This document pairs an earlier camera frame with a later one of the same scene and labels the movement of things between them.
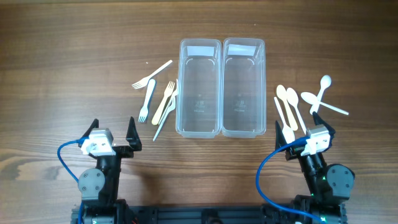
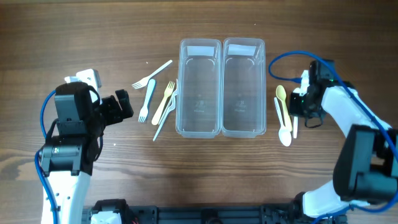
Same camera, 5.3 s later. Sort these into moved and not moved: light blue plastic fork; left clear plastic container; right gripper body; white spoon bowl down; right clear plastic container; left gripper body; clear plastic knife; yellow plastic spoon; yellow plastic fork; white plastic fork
Moved: left gripper body; right gripper body
Not moved: yellow plastic fork; white spoon bowl down; white plastic fork; clear plastic knife; light blue plastic fork; yellow plastic spoon; left clear plastic container; right clear plastic container
